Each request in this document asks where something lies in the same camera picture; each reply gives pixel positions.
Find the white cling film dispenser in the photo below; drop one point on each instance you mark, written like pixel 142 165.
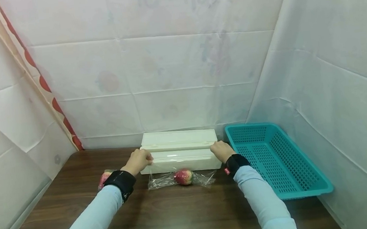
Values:
pixel 180 152

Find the person's right fingers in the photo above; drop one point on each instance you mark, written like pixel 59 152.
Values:
pixel 213 149

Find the person's right forearm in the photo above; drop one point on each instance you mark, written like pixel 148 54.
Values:
pixel 265 203

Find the person's right hand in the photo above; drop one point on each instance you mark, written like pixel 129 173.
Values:
pixel 222 151

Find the person's left forearm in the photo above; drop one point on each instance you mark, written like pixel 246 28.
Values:
pixel 93 224

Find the person's left hand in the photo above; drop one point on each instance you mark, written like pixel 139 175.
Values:
pixel 136 162

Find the black wrist band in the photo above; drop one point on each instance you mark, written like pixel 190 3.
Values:
pixel 235 163
pixel 120 182

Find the red apple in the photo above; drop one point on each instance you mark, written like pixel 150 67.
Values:
pixel 183 176
pixel 104 178

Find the teal plastic basket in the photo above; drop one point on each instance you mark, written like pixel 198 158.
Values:
pixel 274 157

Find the clear cling film sheet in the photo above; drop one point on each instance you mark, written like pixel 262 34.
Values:
pixel 163 180

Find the person's left fingers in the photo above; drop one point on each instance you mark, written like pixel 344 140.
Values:
pixel 147 158

